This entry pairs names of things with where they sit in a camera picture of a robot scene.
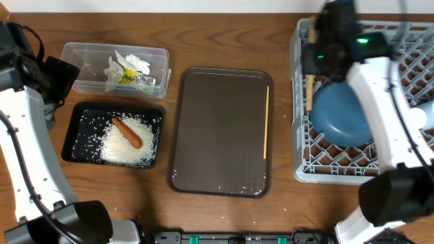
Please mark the dark brown serving tray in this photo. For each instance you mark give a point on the dark brown serving tray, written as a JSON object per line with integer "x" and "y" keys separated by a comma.
{"x": 219, "y": 133}

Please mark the white rice pile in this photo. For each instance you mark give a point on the white rice pile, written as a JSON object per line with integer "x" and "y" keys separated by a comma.
{"x": 99, "y": 141}

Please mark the grey dishwasher rack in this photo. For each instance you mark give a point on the grey dishwasher rack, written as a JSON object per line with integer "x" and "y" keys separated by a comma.
{"x": 314, "y": 159}

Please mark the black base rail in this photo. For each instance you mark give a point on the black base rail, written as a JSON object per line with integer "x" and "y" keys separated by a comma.
{"x": 232, "y": 238}

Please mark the white napkin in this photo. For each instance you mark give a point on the white napkin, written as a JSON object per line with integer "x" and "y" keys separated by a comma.
{"x": 114, "y": 72}

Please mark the dark blue plate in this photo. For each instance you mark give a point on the dark blue plate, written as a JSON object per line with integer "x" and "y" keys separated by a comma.
{"x": 338, "y": 114}

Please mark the wooden chopstick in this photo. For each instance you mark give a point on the wooden chopstick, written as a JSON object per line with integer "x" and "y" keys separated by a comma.
{"x": 310, "y": 78}
{"x": 266, "y": 123}

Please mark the foil wrapper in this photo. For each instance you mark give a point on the foil wrapper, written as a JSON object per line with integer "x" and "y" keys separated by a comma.
{"x": 139, "y": 80}

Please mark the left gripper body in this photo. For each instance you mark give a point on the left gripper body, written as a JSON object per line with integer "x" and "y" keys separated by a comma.
{"x": 41, "y": 74}

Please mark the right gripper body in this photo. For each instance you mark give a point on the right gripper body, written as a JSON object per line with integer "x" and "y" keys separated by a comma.
{"x": 315, "y": 61}

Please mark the orange carrot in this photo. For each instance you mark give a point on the orange carrot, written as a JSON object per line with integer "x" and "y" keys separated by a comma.
{"x": 134, "y": 140}

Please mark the black tray bin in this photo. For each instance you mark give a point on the black tray bin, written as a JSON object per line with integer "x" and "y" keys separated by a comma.
{"x": 120, "y": 108}

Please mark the clear plastic bin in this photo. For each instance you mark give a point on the clear plastic bin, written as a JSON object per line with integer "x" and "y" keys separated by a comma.
{"x": 93, "y": 58}

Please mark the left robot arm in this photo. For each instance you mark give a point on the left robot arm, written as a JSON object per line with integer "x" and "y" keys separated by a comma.
{"x": 47, "y": 208}

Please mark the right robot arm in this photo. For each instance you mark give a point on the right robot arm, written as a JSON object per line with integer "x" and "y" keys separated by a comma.
{"x": 403, "y": 191}

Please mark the light blue cup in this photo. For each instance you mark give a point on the light blue cup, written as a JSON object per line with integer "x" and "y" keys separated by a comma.
{"x": 428, "y": 109}

